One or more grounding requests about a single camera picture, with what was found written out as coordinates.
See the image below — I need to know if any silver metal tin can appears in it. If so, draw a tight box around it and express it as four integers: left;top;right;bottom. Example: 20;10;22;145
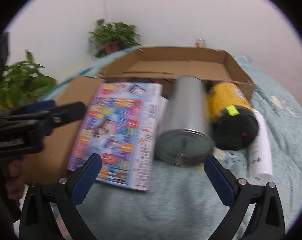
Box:
155;76;215;166

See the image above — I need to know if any brown cardboard box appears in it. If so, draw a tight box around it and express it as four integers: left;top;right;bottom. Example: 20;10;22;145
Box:
23;45;257;184

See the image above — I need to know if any potted plant red pot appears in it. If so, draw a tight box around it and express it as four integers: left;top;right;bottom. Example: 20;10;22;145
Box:
87;18;142;58

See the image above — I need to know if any white spray bottle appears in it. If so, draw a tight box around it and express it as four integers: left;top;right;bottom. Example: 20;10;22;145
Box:
248;109;273;186

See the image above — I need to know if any small glass jar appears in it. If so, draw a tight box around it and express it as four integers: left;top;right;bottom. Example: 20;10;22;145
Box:
194;38;206;48

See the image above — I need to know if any person left hand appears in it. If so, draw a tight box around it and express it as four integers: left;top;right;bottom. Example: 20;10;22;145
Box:
6;156;25;200

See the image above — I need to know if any green leafy plant left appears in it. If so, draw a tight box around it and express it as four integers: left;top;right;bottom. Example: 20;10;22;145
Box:
0;50;57;113

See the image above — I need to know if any yellow black tea canister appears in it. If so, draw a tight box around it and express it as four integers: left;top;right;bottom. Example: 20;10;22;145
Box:
207;82;259;151

